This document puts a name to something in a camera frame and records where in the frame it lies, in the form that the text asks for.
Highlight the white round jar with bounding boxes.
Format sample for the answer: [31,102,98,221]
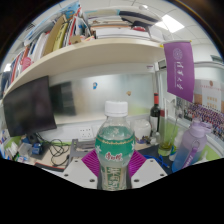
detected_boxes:
[131,118,152,141]

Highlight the grey metal laptop stand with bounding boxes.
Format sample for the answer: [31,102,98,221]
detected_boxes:
[67,137,98,165]

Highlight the purple pennant flag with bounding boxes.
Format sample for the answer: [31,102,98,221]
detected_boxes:
[162,40,196,104]

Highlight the black cable bundle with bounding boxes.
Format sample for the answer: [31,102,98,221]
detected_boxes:
[42,137,72,158]

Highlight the rectangular ceiling light panel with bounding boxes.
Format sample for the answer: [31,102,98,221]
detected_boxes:
[154,13,186,34]

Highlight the group photo poster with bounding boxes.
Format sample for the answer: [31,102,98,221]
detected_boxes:
[181,78,224,142]

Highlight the dark wine bottle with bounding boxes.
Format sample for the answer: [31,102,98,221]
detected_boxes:
[149,92,162,135]

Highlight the purple translucent water bottle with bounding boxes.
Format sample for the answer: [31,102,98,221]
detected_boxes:
[171,119,213,174]

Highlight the white wall power outlets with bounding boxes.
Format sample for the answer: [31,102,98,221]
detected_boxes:
[77,124,95,141]

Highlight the coiled blue cable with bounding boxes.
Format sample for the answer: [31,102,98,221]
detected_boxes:
[154,154,173,170]

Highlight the black computer monitor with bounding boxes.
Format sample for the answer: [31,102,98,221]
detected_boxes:
[2,75,58,138]

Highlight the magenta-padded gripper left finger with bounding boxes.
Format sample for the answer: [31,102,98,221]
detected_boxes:
[61,148,102,190]

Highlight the wooden shelf with books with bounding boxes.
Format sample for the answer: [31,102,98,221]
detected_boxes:
[0,0,175,102]

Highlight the green-labelled clear drink bottle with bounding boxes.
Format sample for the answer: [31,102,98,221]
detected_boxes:
[94,100,137,192]

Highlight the black desk mat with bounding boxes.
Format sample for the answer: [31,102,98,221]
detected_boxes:
[135,144,175,175]

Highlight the clear glass with green liquid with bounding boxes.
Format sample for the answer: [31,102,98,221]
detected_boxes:
[157,131,175,157]

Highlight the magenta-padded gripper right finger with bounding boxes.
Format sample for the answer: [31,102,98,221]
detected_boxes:
[127,149,169,190]

